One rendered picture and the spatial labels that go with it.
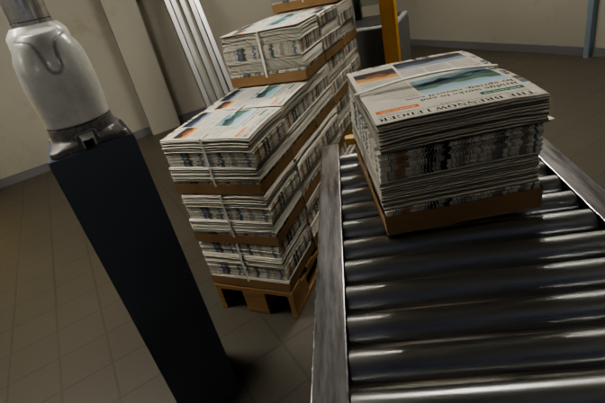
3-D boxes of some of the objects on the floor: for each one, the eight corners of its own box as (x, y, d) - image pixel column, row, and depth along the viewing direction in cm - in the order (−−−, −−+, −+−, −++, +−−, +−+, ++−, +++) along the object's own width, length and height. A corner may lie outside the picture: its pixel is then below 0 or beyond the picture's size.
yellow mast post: (394, 142, 303) (358, -175, 220) (396, 137, 311) (362, -172, 227) (407, 142, 300) (375, -181, 216) (409, 137, 307) (379, -177, 224)
